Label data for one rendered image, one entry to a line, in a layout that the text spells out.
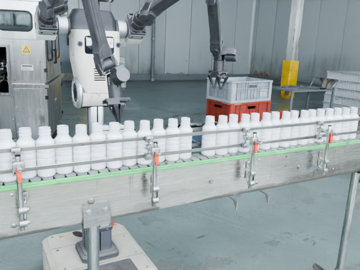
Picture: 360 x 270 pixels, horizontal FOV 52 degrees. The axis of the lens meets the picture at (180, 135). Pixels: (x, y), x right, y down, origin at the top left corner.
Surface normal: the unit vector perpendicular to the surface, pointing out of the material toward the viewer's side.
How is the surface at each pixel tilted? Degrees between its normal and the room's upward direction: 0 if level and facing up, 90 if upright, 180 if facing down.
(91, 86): 90
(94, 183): 90
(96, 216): 90
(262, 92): 90
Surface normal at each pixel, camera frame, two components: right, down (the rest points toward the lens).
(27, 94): 0.18, 0.25
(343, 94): -0.89, 0.07
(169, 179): 0.48, 0.23
